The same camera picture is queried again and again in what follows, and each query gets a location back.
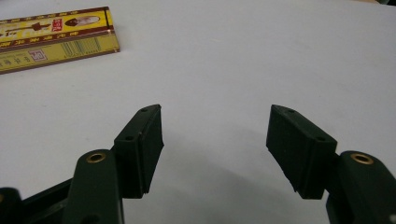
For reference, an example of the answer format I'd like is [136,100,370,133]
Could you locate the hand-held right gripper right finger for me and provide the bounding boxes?
[265,104,396,224]

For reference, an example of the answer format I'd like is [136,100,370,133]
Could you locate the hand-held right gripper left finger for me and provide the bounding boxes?
[61,104,165,224]

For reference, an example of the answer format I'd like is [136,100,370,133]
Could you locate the yellow printed flat box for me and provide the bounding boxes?
[0,6,120,76]

